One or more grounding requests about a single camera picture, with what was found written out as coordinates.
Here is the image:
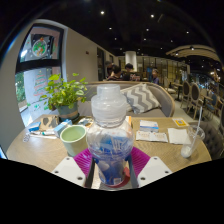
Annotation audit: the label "green potted plant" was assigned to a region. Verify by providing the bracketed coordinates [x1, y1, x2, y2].
[39, 73, 89, 122]

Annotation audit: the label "group of ceiling lights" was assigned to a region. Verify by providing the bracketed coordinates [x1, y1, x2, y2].
[98, 8, 224, 76]

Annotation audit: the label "clear bottle with blue label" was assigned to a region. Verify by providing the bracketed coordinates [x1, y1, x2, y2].
[86, 83, 135, 188]

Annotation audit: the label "light blue tissue pack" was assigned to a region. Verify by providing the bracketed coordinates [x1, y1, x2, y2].
[53, 118, 73, 138]

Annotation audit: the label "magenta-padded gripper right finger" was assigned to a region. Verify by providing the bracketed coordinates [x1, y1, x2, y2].
[128, 146, 173, 189]

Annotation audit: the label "small blue and white box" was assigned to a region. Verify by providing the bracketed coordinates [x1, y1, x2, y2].
[139, 119, 160, 133]

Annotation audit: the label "clear plastic cup with straw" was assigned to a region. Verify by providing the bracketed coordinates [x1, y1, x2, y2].
[180, 106, 206, 159]

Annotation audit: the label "grey white chevron cushion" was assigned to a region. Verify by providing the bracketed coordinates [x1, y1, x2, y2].
[120, 83, 162, 115]

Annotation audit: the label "colourful window poster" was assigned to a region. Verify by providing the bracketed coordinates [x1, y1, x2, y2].
[19, 24, 64, 63]

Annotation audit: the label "white paper slips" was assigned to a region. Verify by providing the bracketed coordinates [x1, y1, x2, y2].
[135, 129, 169, 143]

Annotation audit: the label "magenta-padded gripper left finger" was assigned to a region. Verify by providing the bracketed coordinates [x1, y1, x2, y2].
[51, 148, 96, 189]

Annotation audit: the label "brown patterned card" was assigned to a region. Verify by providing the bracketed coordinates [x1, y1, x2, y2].
[38, 114, 61, 132]

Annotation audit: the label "yellow square card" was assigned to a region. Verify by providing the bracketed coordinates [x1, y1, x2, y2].
[172, 117, 190, 128]

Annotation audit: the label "pale green ceramic cup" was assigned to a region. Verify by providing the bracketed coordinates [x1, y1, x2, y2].
[59, 124, 88, 158]

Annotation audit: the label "grey upholstered sofa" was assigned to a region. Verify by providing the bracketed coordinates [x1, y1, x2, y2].
[77, 80, 176, 118]

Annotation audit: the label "person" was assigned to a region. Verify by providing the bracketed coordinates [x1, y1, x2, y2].
[121, 62, 141, 82]
[109, 65, 125, 82]
[150, 68, 161, 85]
[104, 60, 116, 80]

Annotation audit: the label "group of dining chairs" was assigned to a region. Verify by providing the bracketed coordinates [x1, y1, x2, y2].
[163, 78, 224, 116]

